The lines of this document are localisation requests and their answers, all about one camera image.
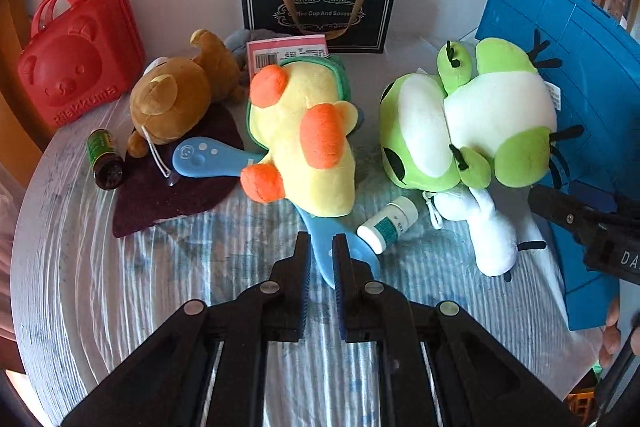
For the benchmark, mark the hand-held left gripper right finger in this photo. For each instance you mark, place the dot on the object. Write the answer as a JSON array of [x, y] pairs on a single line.
[[342, 277]]

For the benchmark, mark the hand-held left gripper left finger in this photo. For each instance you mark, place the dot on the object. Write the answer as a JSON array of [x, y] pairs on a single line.
[[302, 277]]

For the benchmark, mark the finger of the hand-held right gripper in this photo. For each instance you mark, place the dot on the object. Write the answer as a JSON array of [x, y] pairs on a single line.
[[565, 214]]

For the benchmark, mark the green white-bellied frog plush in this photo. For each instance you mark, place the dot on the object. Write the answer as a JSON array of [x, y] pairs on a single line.
[[500, 107]]

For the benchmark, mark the yellow duck plush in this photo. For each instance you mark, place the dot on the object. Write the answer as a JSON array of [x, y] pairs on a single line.
[[300, 132]]

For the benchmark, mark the blue three-arm boomerang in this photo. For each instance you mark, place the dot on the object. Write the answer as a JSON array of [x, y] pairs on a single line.
[[200, 157]]

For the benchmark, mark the blue plastic crate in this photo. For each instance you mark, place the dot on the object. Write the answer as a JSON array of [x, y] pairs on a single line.
[[550, 22]]

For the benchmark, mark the brown bottle green label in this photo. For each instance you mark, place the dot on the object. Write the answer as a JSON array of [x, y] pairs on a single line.
[[102, 152]]

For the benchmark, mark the round grey desktop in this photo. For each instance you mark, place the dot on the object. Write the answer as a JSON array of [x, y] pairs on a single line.
[[60, 232]]

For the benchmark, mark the person's right hand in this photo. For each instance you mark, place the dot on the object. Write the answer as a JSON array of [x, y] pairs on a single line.
[[611, 332]]

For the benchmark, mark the white medicine bottle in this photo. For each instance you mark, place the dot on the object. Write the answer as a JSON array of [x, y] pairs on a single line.
[[387, 224]]

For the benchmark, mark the white plush toy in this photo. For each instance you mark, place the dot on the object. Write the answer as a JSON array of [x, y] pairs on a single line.
[[495, 232]]

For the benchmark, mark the blue printed striped sheet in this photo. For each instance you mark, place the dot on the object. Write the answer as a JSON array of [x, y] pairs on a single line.
[[200, 267]]

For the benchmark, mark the dark maroon cloth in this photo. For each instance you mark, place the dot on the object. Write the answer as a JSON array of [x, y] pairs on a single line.
[[165, 202]]

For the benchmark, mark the brown bear plush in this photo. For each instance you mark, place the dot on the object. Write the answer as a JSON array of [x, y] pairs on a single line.
[[170, 102]]

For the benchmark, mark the pink tissue pack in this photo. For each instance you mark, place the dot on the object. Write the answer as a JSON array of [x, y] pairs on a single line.
[[290, 52]]

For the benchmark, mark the grey plush toy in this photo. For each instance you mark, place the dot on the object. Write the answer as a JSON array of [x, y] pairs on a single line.
[[235, 44]]

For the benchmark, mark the red bear-face carry case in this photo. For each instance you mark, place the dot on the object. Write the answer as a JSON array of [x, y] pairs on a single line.
[[75, 67]]

